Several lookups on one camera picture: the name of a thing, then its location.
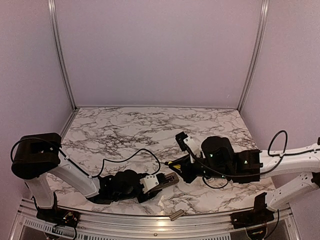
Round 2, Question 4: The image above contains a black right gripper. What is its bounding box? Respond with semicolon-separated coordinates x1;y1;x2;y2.
169;153;231;184

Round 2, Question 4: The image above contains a yellow handled screwdriver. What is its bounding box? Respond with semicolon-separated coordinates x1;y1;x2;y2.
162;161;181;170

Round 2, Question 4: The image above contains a white remote control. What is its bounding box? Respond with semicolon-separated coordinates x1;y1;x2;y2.
157;171;180;188

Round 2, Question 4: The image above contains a grey battery compartment cover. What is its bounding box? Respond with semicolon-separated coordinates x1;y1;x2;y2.
169;209;185;221

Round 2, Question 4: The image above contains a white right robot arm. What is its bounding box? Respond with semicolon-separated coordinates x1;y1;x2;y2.
165;134;320;224

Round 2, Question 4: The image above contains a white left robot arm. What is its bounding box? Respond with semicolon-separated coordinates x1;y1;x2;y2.
10;132;179;223

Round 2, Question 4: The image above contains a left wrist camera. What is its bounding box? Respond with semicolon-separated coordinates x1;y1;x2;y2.
139;175;159;194

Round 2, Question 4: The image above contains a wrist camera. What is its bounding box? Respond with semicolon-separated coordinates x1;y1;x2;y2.
139;175;159;194
175;131;202;164

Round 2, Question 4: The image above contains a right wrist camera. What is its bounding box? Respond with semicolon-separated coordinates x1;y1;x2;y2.
175;131;202;164

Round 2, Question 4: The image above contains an aluminium front table rail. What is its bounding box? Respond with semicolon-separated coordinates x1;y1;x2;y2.
9;199;301;240

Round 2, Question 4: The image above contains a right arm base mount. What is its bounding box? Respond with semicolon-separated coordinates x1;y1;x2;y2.
230;192;275;229

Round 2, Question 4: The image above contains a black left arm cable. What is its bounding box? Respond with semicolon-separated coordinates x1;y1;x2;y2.
10;137;161;180

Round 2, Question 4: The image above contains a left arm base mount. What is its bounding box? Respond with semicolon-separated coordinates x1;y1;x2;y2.
33;193;80;228

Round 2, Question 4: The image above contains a right aluminium corner post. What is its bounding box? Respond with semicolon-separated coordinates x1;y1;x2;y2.
237;0;270;114

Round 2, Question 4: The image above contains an aluminium corner post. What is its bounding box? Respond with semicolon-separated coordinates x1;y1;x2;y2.
237;0;270;114
48;0;77;111

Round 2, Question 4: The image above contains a left aluminium corner post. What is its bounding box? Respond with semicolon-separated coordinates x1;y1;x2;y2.
48;0;77;111

